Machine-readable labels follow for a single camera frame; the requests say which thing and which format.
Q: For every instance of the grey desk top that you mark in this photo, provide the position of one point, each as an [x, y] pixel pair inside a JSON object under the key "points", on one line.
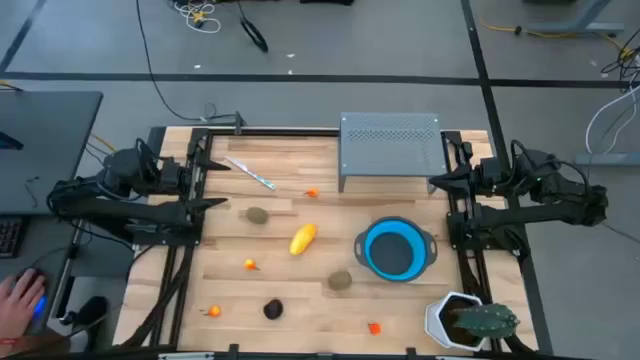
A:
{"points": [[50, 150]]}

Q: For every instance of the black desk bracket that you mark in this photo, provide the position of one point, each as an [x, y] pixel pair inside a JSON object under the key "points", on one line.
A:
{"points": [[7, 141]]}

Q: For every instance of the grey perforated metal stand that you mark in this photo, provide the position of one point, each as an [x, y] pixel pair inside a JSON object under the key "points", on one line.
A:
{"points": [[390, 150]]}

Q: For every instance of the yellow mango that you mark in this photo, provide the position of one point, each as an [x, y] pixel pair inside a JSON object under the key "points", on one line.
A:
{"points": [[303, 239]]}

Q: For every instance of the dark avocado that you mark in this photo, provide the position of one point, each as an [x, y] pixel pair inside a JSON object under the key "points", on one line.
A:
{"points": [[273, 309]]}

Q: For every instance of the grey desk foot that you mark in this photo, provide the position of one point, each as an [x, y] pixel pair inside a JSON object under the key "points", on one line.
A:
{"points": [[575, 27], [610, 159]]}

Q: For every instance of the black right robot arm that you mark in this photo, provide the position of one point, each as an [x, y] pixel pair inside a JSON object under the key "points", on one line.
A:
{"points": [[540, 212]]}

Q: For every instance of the person's foot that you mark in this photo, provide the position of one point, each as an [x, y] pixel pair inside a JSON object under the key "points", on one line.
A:
{"points": [[92, 310]]}

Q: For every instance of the dark grey desk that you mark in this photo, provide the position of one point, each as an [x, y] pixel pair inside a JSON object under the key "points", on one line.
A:
{"points": [[35, 235]]}

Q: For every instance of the person's hand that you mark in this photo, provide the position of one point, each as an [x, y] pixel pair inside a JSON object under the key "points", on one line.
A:
{"points": [[20, 305]]}

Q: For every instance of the black aluminium table frame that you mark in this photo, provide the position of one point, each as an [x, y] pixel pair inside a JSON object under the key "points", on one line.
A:
{"points": [[275, 132]]}

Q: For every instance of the brown kiwi fruit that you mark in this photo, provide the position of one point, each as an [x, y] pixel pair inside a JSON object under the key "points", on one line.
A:
{"points": [[340, 280], [257, 215]]}

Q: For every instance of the blue collapsible colander bowl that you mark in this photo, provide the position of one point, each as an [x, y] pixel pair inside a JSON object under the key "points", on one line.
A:
{"points": [[372, 235]]}

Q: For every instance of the silver desk leg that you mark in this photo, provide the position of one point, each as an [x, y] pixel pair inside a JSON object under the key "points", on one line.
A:
{"points": [[65, 280]]}

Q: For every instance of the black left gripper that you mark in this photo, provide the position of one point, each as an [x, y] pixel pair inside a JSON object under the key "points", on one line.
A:
{"points": [[175, 172]]}

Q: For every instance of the black desk caster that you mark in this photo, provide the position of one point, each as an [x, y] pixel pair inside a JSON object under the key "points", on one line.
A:
{"points": [[68, 318]]}

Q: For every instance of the black equipment base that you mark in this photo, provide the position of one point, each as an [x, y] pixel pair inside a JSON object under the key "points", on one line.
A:
{"points": [[325, 2]]}

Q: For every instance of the black keyboard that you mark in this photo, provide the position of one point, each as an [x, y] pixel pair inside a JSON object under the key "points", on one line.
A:
{"points": [[10, 237]]}

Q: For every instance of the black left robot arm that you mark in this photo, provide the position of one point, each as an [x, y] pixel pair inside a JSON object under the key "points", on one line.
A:
{"points": [[100, 207]]}

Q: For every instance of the small orange fruit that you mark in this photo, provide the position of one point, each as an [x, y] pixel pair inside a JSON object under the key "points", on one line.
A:
{"points": [[250, 264], [313, 192], [374, 328], [214, 311]]}

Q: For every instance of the green cactus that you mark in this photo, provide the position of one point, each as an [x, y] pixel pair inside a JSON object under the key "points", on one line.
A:
{"points": [[485, 321]]}

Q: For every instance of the white hexagonal plant pot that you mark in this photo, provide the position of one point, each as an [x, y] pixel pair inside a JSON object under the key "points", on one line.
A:
{"points": [[435, 320]]}

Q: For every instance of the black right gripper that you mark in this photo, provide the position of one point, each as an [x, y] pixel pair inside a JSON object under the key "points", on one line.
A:
{"points": [[485, 175]]}

